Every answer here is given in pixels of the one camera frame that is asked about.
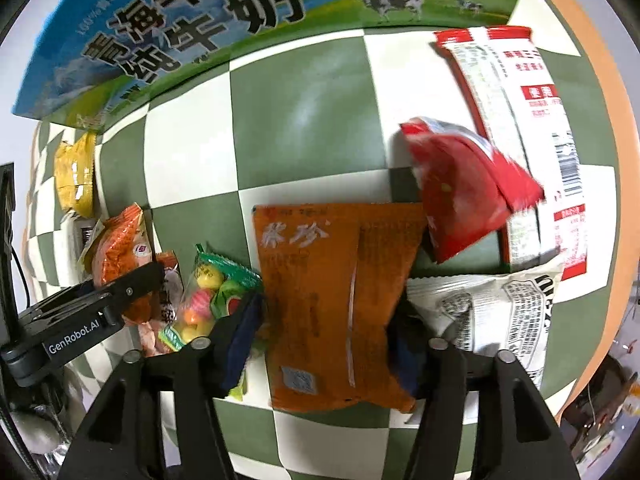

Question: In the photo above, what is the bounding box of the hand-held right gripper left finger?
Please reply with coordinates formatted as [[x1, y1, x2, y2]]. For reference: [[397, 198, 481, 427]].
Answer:
[[57, 291, 266, 480]]

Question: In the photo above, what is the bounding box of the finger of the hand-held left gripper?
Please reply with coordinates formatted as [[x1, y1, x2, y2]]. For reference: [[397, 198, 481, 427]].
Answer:
[[17, 280, 106, 322], [100, 261, 167, 328]]

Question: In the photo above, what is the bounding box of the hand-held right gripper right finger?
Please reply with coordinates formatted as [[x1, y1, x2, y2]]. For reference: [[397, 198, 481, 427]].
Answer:
[[385, 310, 583, 480]]

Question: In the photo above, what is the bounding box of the small orange snack packet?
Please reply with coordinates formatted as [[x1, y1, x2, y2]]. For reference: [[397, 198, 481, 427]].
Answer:
[[80, 203, 161, 326]]

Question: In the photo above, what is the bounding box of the large orange snack bag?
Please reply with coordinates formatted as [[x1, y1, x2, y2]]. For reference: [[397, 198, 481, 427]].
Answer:
[[251, 202, 428, 413]]

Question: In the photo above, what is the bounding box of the yellow snack packet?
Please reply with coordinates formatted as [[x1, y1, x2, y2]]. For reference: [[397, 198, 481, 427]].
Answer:
[[54, 132, 97, 219]]

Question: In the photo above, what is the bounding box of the blue green cardboard box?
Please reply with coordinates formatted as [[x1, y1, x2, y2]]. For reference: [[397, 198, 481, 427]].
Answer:
[[12, 0, 533, 133]]

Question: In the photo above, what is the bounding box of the brown white snack packet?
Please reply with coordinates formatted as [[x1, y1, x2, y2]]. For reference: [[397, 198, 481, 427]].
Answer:
[[157, 250, 183, 322]]

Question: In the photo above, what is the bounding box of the pink snack packet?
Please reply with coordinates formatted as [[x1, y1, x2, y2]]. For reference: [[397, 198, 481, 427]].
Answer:
[[137, 320, 176, 358]]

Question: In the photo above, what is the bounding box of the clear bag of colourful candies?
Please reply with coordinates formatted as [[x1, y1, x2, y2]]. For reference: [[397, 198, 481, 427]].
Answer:
[[159, 244, 264, 402]]

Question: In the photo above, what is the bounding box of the white black-print snack bag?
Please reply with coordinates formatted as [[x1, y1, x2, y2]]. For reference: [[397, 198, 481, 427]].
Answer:
[[406, 255, 566, 391]]

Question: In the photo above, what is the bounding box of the green white checkered tablecloth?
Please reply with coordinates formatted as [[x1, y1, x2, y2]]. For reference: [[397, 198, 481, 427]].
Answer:
[[22, 0, 621, 480]]

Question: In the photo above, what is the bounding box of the long red white snack packet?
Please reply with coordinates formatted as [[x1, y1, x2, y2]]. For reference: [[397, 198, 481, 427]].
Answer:
[[432, 26, 591, 281]]

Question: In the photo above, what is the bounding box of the thin black cable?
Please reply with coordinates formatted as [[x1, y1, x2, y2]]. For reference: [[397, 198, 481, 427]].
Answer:
[[9, 245, 32, 313]]

